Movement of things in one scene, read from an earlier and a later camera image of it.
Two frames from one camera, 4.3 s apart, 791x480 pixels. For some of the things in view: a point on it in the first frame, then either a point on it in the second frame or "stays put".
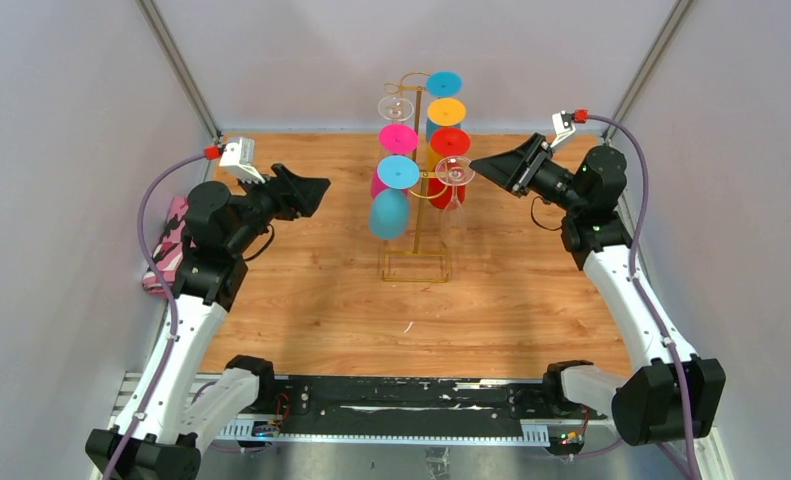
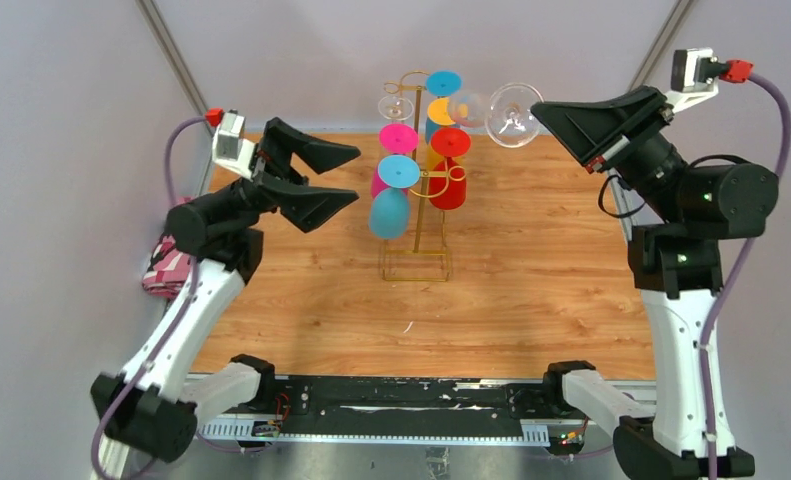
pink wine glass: [398, 140] stays put
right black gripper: [516, 169] → [597, 131]
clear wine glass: [453, 171] → [510, 120]
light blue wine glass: [389, 210] stays put
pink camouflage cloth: [169, 250] stays put
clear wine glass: [395, 108] stays put
